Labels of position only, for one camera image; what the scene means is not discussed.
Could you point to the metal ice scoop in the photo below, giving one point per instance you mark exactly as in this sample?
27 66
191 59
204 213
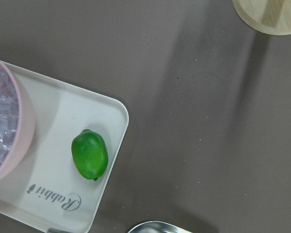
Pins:
157 227

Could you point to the pink bowl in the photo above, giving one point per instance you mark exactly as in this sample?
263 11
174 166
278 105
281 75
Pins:
25 126

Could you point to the pile of clear ice cubes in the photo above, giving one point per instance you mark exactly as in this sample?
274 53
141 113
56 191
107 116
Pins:
9 114

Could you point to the green lime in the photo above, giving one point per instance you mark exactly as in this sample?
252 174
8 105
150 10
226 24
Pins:
90 154

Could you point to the cream rectangular tray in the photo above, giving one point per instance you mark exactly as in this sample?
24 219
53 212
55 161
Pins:
45 190

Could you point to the wooden mug tree stand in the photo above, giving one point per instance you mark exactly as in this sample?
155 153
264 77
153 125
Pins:
267 16

